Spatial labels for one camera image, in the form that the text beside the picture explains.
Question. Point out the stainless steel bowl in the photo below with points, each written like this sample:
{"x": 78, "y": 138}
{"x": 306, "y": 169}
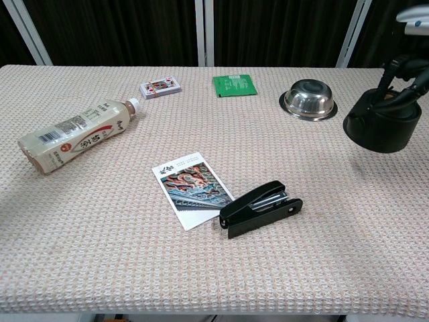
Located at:
{"x": 308, "y": 100}

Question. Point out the beige waffle-weave tablecloth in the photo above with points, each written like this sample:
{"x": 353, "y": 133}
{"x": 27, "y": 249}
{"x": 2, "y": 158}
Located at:
{"x": 201, "y": 234}

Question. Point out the green foil packet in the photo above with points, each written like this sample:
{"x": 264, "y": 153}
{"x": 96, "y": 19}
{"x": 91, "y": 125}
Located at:
{"x": 234, "y": 85}

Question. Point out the white frame post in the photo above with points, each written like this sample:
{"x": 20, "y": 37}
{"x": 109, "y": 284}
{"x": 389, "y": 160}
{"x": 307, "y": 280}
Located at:
{"x": 205, "y": 33}
{"x": 353, "y": 33}
{"x": 28, "y": 33}

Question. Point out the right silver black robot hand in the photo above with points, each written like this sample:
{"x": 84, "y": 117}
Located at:
{"x": 417, "y": 23}

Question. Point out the milk tea plastic bottle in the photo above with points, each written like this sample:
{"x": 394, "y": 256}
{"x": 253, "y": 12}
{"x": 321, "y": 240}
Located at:
{"x": 73, "y": 134}

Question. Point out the white picture postcard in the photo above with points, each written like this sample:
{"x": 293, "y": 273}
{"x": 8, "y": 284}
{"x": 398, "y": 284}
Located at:
{"x": 191, "y": 191}

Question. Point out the black teapot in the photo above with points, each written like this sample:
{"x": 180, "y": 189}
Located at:
{"x": 378, "y": 131}

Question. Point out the black pleated curtain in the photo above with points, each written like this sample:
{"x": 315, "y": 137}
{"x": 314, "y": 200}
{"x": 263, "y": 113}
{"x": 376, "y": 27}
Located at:
{"x": 382, "y": 30}
{"x": 278, "y": 30}
{"x": 10, "y": 43}
{"x": 117, "y": 30}

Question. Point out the playing card deck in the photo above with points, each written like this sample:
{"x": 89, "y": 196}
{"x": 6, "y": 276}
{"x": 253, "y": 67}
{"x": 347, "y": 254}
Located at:
{"x": 161, "y": 88}

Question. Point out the black stapler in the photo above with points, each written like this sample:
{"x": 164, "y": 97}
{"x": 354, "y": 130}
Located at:
{"x": 254, "y": 208}

